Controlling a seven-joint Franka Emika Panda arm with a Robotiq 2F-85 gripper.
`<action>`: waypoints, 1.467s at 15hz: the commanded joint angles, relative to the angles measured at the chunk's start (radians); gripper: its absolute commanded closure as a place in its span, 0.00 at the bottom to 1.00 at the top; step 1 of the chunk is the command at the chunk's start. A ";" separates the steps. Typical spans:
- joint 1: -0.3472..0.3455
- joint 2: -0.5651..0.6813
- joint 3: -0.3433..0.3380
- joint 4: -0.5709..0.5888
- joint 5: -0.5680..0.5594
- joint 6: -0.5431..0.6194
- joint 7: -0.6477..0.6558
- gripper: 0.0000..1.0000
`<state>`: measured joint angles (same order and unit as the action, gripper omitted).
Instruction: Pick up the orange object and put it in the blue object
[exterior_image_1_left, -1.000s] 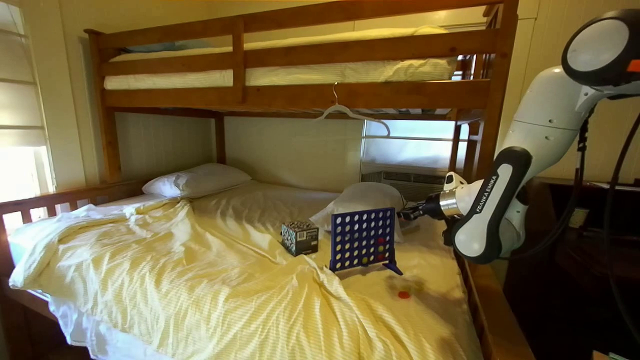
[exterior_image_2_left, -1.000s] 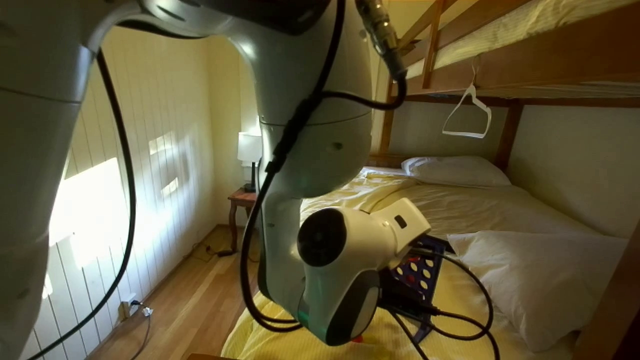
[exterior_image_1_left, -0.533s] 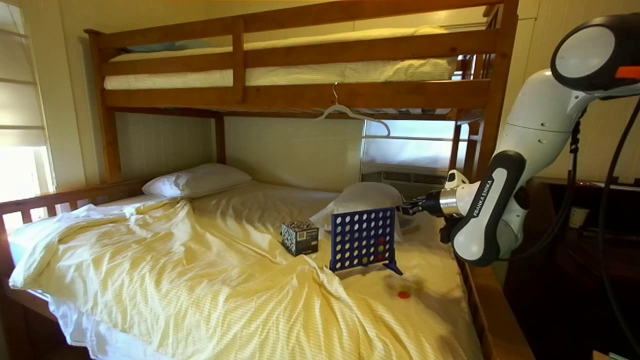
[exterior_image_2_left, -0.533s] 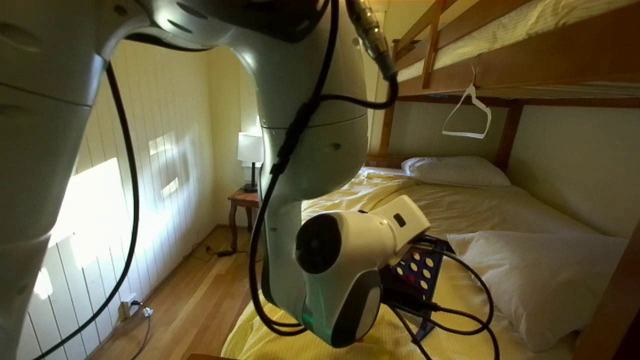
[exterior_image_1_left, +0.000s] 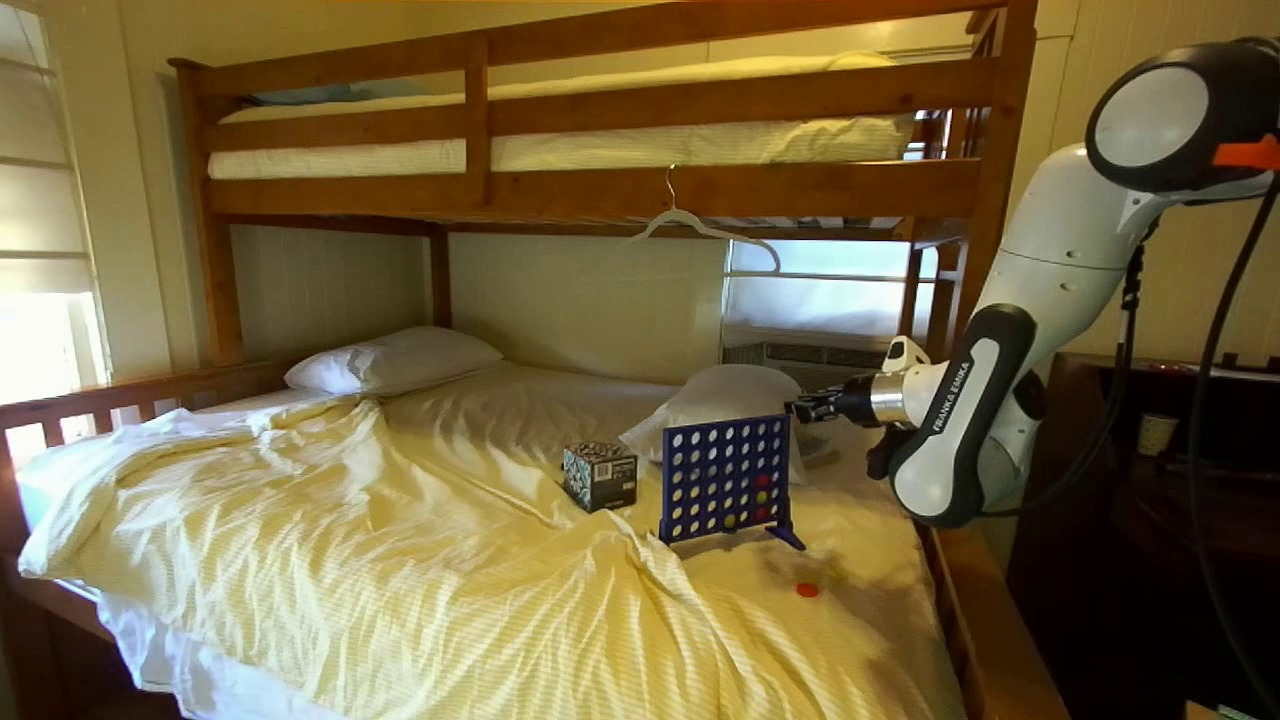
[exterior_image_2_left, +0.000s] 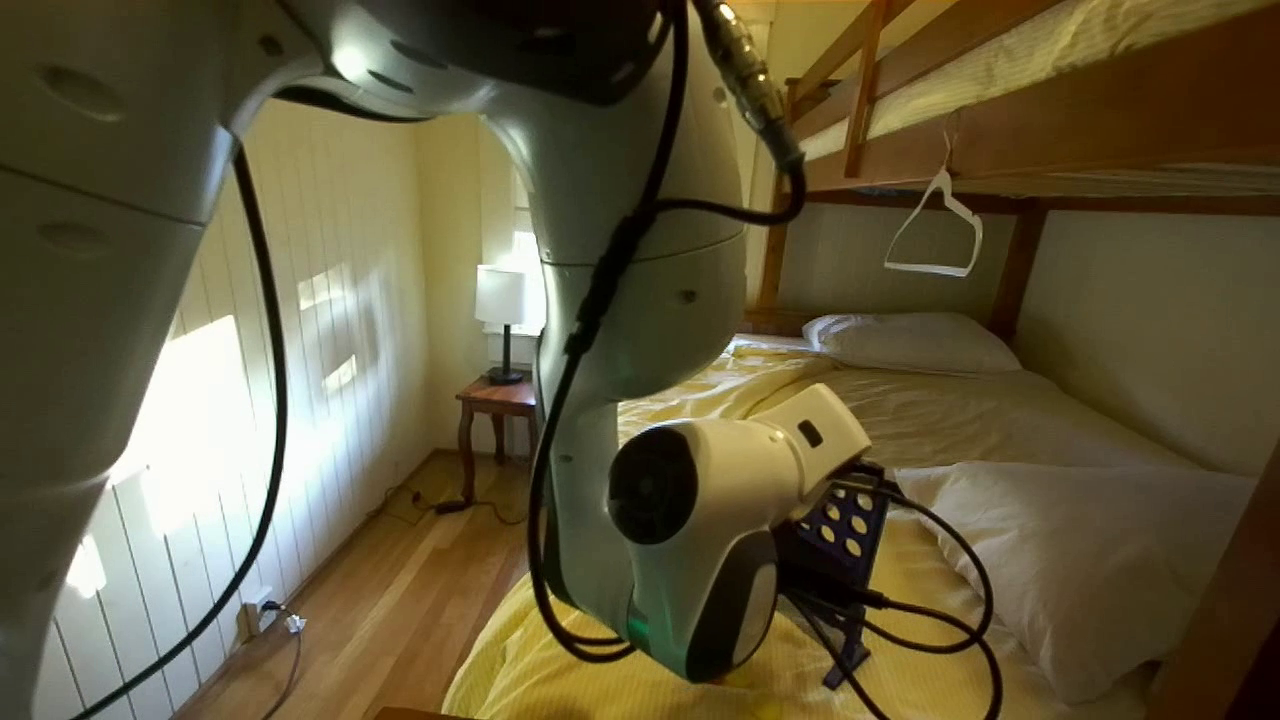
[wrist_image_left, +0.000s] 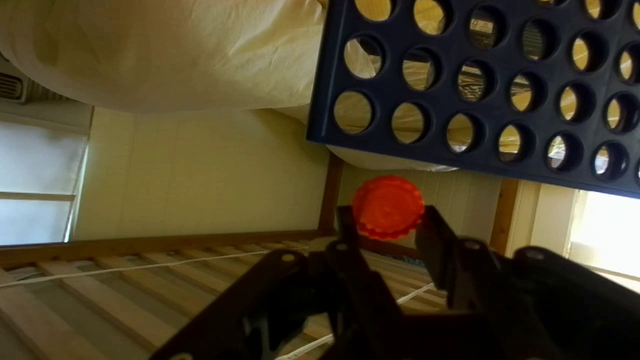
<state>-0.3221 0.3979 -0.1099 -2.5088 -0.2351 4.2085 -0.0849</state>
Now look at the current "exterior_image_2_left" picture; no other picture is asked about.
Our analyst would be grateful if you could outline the striped bunk mattress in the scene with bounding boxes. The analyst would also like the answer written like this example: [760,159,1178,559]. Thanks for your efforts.
[800,0,1280,163]

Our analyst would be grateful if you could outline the table lamp with white shade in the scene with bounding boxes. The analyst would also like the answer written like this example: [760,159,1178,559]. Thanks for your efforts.
[474,264,529,387]

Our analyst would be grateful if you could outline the large white pillow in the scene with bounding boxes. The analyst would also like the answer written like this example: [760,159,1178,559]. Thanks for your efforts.
[895,462,1259,705]

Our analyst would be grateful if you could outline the black cable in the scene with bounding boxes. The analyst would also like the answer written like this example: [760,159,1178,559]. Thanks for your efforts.
[365,484,527,527]
[258,600,307,720]

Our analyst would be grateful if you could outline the wall socket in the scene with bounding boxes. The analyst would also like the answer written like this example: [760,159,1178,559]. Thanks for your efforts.
[242,588,281,637]

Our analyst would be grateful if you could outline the small white pillow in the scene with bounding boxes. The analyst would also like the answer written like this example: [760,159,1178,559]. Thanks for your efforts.
[802,312,1023,376]

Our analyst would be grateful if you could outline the wooden bedside table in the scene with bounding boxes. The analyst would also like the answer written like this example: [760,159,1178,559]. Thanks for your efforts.
[456,376,542,505]

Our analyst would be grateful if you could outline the yellow bed sheet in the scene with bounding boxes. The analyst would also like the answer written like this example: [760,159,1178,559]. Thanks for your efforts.
[442,335,1201,720]

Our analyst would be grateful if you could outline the white clothes hanger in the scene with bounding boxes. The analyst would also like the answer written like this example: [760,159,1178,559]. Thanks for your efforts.
[884,112,985,278]

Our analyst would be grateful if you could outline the wooden bunk bed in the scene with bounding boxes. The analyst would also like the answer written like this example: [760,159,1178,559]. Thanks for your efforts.
[745,0,1280,720]

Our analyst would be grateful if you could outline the window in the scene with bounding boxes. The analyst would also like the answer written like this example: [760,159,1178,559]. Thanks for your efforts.
[508,172,547,337]

